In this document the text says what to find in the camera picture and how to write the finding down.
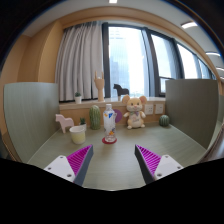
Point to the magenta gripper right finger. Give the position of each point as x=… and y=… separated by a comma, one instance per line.
x=153, y=166

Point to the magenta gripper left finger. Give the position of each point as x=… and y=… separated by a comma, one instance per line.
x=73, y=167

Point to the clear plastic water bottle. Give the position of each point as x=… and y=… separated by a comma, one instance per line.
x=109, y=123

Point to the pale yellow cup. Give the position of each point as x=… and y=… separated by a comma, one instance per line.
x=77, y=134

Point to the red round coaster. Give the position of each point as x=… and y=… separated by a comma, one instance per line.
x=106, y=142

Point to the pink wooden horse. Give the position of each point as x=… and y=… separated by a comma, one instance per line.
x=64, y=122

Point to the round green cactus ornament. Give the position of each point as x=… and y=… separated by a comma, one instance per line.
x=164, y=120

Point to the small potted plant on desk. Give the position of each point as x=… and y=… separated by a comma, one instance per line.
x=83, y=122

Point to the tall green cactus ornament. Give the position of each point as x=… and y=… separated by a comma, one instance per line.
x=95, y=117

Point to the beige plush mouse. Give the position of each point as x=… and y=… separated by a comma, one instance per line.
x=135, y=116

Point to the potted plant on sill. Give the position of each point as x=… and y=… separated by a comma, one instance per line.
x=78, y=98

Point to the left green desk partition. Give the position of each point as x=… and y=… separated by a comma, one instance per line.
x=30, y=110

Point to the green desk partition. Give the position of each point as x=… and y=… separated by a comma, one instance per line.
x=30, y=110
x=192, y=105

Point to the right green desk partition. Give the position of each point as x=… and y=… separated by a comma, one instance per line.
x=192, y=105

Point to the black horse figurine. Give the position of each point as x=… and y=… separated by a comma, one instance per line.
x=120, y=91

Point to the wooden hand model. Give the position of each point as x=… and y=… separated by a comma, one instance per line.
x=99, y=83

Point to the grey curtain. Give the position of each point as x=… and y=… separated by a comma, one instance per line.
x=80, y=57

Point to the white wall socket left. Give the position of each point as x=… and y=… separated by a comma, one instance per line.
x=149, y=108

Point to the white wall socket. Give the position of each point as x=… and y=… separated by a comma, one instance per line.
x=159, y=108
x=149, y=108

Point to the white wall socket right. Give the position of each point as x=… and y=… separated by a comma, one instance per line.
x=159, y=108

